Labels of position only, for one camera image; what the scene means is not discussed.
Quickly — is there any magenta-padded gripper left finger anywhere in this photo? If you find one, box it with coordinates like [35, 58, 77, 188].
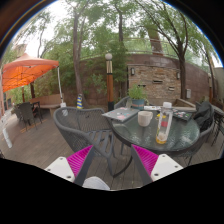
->
[44, 144, 98, 187]

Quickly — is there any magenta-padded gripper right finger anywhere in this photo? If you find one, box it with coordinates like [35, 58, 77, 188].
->
[130, 144, 184, 186]

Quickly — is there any clear white-capped drink bottle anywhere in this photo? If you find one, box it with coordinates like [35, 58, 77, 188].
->
[155, 101, 174, 145]

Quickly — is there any large grey wicker chair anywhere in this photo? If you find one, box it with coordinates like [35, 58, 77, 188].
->
[53, 106, 134, 178]

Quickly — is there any white ribbed mug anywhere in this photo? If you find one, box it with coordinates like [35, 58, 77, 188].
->
[137, 110, 154, 128]

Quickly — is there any silver laptop with stickers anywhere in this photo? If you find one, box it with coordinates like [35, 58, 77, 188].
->
[101, 106, 141, 123]

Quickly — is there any yellow blue striped cone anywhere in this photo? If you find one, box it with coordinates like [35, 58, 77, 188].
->
[76, 93, 84, 110]

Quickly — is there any green plant in blue pot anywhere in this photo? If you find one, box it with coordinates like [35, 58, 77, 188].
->
[128, 83, 148, 111]

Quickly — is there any small grey wicker chair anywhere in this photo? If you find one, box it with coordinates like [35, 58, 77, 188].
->
[114, 96, 132, 110]

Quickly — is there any wooden bench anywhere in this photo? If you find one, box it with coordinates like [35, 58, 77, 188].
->
[29, 94, 63, 118]

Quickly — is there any dark patio chair group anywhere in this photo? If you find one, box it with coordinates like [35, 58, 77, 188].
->
[13, 100, 44, 131]

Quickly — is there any black jacket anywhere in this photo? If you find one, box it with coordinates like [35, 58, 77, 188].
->
[193, 100, 215, 133]

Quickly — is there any forked dark-trunk tree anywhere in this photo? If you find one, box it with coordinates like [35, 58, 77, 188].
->
[136, 0, 214, 101]

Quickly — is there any slender grey-trunk tree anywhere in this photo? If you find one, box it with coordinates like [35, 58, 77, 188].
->
[49, 0, 111, 108]

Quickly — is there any orange canopy tent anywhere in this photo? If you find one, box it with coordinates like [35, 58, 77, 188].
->
[1, 52, 65, 105]

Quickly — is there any wooden lamp post with globe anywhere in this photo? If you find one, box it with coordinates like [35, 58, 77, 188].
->
[104, 52, 115, 112]

